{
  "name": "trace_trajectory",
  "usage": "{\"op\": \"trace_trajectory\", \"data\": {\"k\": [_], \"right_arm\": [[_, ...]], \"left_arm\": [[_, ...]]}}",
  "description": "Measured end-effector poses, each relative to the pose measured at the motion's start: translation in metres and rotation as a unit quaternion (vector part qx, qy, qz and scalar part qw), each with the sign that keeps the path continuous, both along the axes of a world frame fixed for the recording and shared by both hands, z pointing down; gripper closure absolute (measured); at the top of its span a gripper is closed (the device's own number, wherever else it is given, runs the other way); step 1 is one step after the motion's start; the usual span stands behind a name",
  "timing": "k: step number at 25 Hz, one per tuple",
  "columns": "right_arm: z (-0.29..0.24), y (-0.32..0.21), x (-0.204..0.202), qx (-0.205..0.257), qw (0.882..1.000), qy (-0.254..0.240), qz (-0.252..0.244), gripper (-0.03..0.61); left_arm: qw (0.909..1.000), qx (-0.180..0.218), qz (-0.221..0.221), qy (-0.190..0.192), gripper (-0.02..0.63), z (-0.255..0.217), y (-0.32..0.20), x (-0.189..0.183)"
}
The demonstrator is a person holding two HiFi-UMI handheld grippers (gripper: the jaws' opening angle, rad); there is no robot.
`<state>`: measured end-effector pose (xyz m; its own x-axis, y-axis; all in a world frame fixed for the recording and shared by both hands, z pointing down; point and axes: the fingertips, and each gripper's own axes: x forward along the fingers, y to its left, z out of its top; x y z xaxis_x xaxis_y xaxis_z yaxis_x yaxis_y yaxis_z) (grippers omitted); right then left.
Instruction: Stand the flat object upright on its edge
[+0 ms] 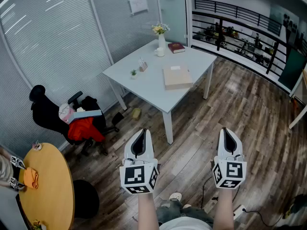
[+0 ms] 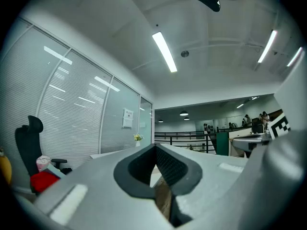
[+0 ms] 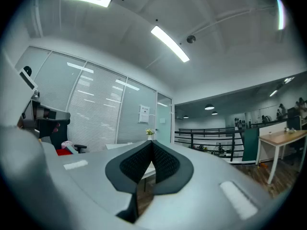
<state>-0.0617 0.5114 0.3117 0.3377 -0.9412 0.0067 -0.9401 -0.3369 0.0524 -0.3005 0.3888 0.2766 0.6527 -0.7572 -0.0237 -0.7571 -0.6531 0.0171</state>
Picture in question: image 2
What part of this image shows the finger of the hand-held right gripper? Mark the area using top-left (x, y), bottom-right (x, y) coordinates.
top-left (232, 133), bottom-right (272, 158)

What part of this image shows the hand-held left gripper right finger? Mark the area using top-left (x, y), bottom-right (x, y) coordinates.
top-left (155, 143), bottom-right (248, 228)

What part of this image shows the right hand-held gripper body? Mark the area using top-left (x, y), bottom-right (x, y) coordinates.
top-left (189, 51), bottom-right (307, 230)

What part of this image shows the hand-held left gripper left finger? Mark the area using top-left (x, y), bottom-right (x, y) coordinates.
top-left (33, 143), bottom-right (175, 230)

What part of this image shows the green cabinet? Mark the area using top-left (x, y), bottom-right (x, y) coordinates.
top-left (215, 131), bottom-right (230, 156)

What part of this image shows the black metal railing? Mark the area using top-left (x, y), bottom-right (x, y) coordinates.
top-left (154, 130), bottom-right (217, 153)

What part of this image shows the light blue box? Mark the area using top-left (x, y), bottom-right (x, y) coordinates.
top-left (40, 163), bottom-right (66, 179)

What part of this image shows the red cloth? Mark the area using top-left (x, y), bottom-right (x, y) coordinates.
top-left (30, 171), bottom-right (60, 194)

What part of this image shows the pink paper bag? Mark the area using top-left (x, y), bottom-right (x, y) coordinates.
top-left (35, 155), bottom-right (52, 173)

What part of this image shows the black office chair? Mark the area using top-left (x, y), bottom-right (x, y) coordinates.
top-left (14, 115), bottom-right (68, 196)

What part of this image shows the long ceiling light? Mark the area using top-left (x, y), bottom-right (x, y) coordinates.
top-left (152, 31), bottom-right (178, 73)
top-left (257, 30), bottom-right (278, 64)
top-left (286, 46), bottom-right (304, 68)

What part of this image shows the yellow round table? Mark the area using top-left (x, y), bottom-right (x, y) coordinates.
top-left (0, 147), bottom-right (12, 187)

